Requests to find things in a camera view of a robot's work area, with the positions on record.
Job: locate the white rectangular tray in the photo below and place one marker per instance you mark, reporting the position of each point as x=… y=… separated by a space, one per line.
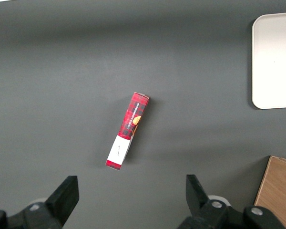
x=274 y=62

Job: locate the wooden drawer cabinet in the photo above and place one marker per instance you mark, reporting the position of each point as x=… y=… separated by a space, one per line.
x=278 y=190

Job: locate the red plaid shortbread box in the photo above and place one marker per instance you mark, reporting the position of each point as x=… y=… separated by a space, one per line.
x=133 y=114

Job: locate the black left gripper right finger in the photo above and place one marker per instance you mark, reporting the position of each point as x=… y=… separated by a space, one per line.
x=197 y=200

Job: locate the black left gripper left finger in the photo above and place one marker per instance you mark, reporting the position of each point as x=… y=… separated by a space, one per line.
x=62 y=198

